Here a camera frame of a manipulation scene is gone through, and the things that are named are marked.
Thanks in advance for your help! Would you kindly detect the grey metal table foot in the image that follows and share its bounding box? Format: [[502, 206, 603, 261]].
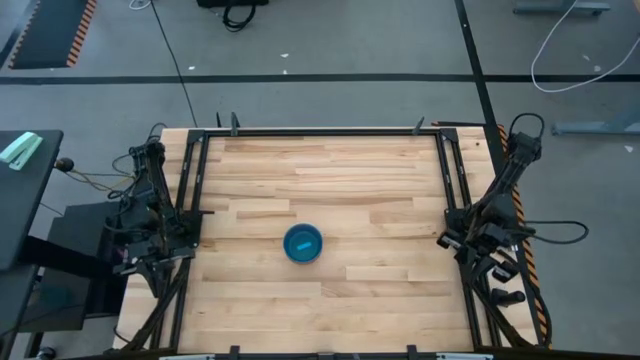
[[551, 107, 640, 137], [512, 0, 612, 16]]

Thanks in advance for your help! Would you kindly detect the black base cable loop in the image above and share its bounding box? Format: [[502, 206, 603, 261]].
[[519, 219, 591, 247]]

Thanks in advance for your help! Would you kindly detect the long white floor cable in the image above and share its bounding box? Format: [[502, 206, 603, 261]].
[[530, 0, 640, 95]]

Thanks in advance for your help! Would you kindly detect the mint green stapler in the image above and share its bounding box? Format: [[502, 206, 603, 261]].
[[0, 131, 44, 172]]

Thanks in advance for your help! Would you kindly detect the black floor box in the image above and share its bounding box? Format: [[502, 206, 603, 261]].
[[196, 0, 270, 8]]

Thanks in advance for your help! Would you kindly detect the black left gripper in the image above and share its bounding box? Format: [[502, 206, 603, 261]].
[[113, 238, 197, 298]]

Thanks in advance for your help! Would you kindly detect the black orange striped cable cover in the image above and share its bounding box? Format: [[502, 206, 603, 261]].
[[497, 124, 551, 349]]

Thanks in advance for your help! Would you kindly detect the thin black rod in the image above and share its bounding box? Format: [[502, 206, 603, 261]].
[[431, 120, 489, 128]]

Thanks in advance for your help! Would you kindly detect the black clamp handle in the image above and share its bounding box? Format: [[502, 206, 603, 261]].
[[490, 288, 528, 308]]

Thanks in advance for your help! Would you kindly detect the teal plastic bowl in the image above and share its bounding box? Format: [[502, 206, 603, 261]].
[[282, 222, 325, 266]]

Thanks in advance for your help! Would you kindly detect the black right arm cable loop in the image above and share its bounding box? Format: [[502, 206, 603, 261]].
[[508, 112, 547, 142]]

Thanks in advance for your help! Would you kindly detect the black metal table frame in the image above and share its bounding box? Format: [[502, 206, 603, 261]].
[[122, 127, 539, 360]]

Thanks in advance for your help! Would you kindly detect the black side desk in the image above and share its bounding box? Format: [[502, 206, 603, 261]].
[[0, 129, 65, 271]]

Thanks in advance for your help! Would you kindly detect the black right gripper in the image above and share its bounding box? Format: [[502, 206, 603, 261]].
[[436, 224, 520, 289]]

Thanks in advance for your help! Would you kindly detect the yellow cable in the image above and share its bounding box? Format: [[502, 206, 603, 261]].
[[74, 158, 139, 194]]

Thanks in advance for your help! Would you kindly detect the long thin black floor cable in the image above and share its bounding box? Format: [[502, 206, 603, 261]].
[[148, 0, 199, 129]]

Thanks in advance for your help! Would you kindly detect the black equipment box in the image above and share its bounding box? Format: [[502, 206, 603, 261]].
[[19, 200, 129, 331]]

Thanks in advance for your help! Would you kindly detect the tangled black cable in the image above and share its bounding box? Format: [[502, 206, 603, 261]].
[[110, 122, 169, 202]]

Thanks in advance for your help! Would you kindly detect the coiled black cable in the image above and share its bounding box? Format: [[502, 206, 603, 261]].
[[222, 4, 258, 34]]

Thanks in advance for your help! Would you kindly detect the black orange-edged floor mat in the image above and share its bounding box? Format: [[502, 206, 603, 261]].
[[7, 0, 98, 70]]

